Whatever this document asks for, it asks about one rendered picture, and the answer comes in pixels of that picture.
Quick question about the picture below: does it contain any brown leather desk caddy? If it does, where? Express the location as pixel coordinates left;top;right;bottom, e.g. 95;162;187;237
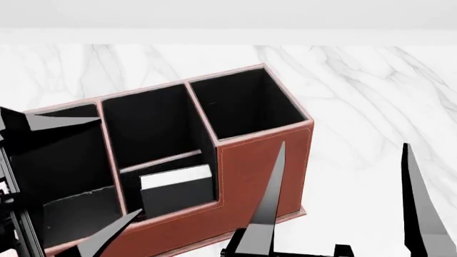
21;62;316;257

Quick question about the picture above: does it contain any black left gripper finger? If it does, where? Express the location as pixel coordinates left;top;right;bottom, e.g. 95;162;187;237
0;106;102;133
76;208;144;257

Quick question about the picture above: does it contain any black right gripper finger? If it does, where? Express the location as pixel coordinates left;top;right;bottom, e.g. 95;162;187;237
401;142;455;255
228;141;287;253

